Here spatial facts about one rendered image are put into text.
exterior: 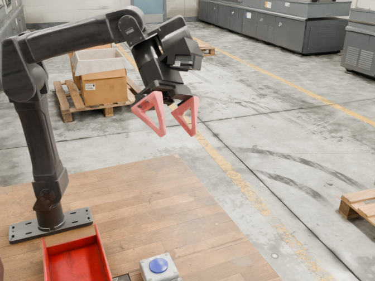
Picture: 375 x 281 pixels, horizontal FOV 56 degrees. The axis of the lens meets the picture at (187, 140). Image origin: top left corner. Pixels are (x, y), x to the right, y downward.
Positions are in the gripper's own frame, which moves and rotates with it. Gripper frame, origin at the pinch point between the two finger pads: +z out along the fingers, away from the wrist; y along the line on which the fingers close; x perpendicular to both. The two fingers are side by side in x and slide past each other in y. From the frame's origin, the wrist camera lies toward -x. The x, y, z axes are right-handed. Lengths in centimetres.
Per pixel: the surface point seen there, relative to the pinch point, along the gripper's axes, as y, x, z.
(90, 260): -3.5, 32.7, 15.9
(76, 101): 197, 251, -166
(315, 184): 224, 53, 18
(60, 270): -9.0, 36.1, 15.4
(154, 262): 1.3, 18.9, 21.3
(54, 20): 540, 628, -672
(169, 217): 18.4, 25.4, 12.7
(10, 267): -14.7, 44.9, 11.0
